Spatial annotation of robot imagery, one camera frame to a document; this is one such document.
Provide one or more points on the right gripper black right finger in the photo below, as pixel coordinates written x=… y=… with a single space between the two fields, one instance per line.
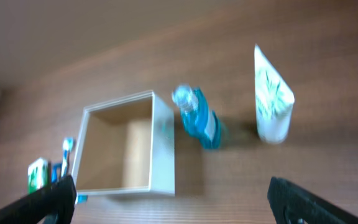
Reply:
x=291 y=203

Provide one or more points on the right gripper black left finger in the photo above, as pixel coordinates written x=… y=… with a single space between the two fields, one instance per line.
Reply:
x=56 y=199

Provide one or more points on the green white soap box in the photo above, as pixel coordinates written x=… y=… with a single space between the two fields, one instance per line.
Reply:
x=37 y=174

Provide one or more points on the white lotion tube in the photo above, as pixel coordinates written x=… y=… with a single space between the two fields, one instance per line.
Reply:
x=274 y=100

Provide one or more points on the blue mouthwash bottle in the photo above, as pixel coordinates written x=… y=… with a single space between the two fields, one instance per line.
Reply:
x=198 y=119

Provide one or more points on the blue disposable razor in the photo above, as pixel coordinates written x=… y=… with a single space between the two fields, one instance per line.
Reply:
x=55 y=175

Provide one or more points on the blue white toothbrush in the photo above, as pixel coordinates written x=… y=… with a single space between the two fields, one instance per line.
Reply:
x=67 y=146

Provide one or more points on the white open cardboard box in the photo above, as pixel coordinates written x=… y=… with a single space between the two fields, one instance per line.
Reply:
x=126 y=146

